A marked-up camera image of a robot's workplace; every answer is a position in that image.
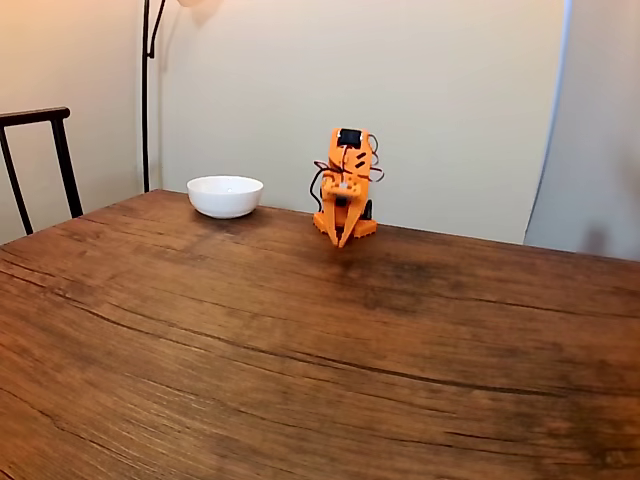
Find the white bowl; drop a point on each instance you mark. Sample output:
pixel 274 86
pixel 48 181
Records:
pixel 225 196

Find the black floor lamp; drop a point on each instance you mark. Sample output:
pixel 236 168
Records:
pixel 145 100

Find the pale curtain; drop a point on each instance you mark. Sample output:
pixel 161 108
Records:
pixel 600 125

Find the black chair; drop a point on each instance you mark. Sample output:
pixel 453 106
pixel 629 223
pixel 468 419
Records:
pixel 60 135

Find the orange gripper camera mount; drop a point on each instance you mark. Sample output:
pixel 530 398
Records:
pixel 332 189

